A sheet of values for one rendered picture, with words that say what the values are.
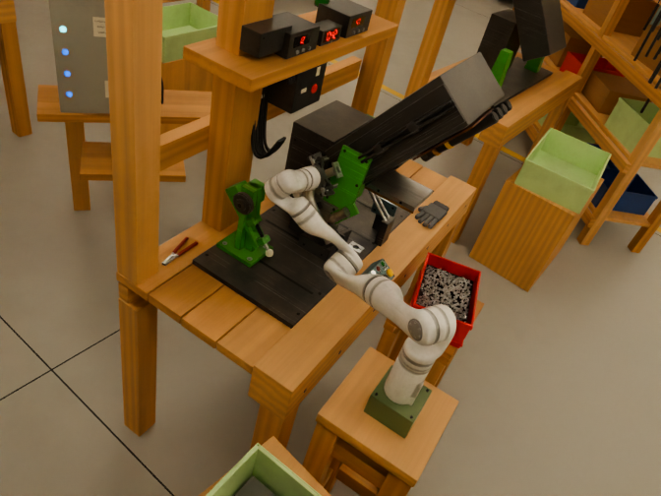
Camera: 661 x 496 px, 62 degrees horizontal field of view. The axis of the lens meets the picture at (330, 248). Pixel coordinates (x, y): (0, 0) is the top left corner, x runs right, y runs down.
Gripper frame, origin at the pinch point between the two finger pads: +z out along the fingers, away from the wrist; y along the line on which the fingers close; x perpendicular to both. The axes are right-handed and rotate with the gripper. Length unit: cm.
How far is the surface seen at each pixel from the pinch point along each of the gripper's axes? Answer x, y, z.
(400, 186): -13.2, -12.9, 22.6
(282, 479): -1, -67, -74
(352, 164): -7.3, -0.2, 3.0
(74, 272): 170, 0, 14
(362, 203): 12.2, -14.8, 39.7
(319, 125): 5.3, 17.9, 13.3
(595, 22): -81, 52, 350
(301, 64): -11.5, 32.4, -16.0
